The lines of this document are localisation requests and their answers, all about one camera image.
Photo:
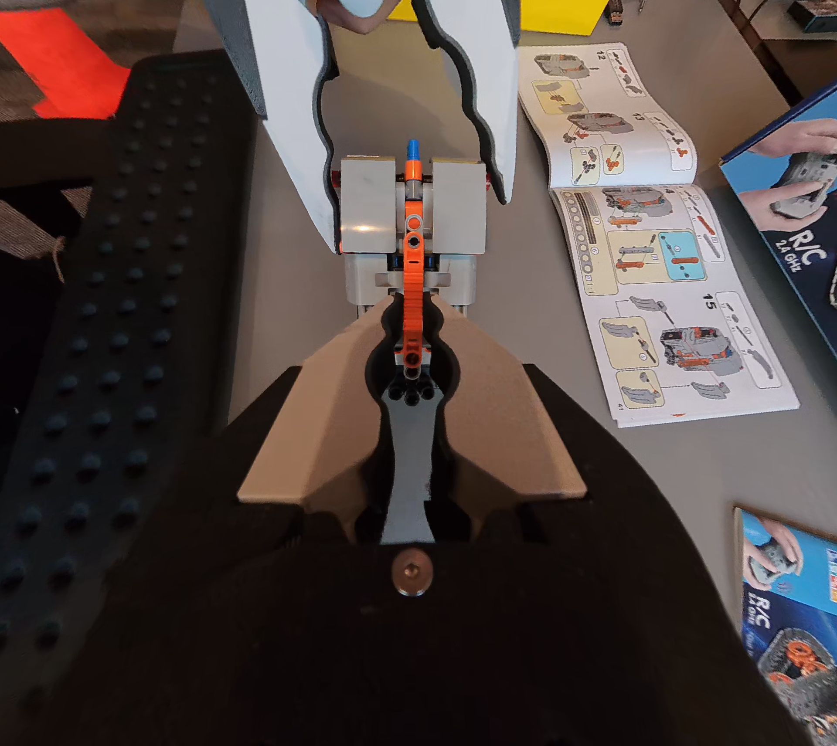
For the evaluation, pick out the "small black usb dongle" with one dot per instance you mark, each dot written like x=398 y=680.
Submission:
x=614 y=7

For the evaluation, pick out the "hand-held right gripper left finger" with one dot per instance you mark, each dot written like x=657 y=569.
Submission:
x=314 y=432

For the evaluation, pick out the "black studded rubber mat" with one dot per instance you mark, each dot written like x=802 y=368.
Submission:
x=98 y=301

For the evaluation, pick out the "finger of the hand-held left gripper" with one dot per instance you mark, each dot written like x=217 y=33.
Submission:
x=477 y=53
x=288 y=105

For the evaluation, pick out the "grey building block vehicle model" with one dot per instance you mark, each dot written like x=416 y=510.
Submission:
x=366 y=203

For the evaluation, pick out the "small black battery pack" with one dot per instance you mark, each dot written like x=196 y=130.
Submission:
x=817 y=14

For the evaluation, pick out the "small blue printed manual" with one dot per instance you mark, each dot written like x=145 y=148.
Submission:
x=791 y=628

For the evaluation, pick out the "orange toothed rack piece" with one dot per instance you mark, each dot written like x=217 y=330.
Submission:
x=412 y=301

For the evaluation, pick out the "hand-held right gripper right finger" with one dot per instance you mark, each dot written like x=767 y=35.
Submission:
x=510 y=432

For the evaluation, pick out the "grey desk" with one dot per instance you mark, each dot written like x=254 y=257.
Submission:
x=654 y=484

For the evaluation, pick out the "large blue toy box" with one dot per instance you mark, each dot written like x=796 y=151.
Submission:
x=784 y=223

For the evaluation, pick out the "orange traffic cone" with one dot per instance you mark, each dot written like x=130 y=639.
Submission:
x=59 y=60

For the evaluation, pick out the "open instruction booklet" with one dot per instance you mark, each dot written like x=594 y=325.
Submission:
x=654 y=301

